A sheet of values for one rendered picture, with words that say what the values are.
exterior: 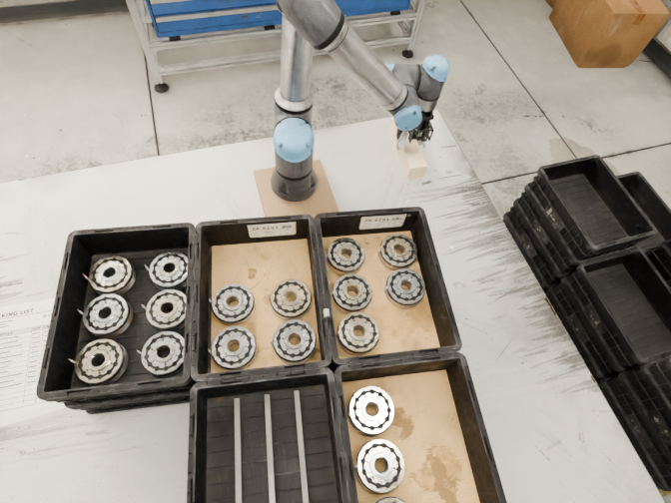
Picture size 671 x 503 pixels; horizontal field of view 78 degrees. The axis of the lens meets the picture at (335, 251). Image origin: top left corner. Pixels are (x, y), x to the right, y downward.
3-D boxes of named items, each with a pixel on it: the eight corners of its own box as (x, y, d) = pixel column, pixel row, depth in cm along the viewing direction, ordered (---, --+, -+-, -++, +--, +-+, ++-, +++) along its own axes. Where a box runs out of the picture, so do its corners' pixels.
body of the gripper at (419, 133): (407, 145, 138) (416, 117, 128) (400, 126, 142) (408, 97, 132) (429, 142, 139) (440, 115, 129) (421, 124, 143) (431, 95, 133)
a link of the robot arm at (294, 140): (274, 179, 127) (272, 147, 115) (274, 145, 133) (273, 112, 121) (314, 179, 128) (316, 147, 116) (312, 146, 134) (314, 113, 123)
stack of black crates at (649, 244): (561, 210, 216) (587, 182, 196) (608, 199, 222) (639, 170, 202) (606, 277, 198) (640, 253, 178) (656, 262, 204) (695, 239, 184)
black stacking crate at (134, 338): (90, 253, 112) (70, 232, 102) (204, 246, 116) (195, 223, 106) (64, 409, 93) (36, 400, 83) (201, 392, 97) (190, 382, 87)
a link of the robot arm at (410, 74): (385, 83, 113) (424, 83, 115) (380, 56, 119) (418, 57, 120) (380, 106, 120) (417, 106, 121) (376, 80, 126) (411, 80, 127)
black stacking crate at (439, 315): (313, 237, 120) (314, 215, 110) (412, 230, 123) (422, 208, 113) (330, 377, 101) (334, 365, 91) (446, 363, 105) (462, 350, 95)
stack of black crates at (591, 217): (492, 226, 208) (537, 167, 168) (544, 214, 214) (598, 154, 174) (533, 297, 190) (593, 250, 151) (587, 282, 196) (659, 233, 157)
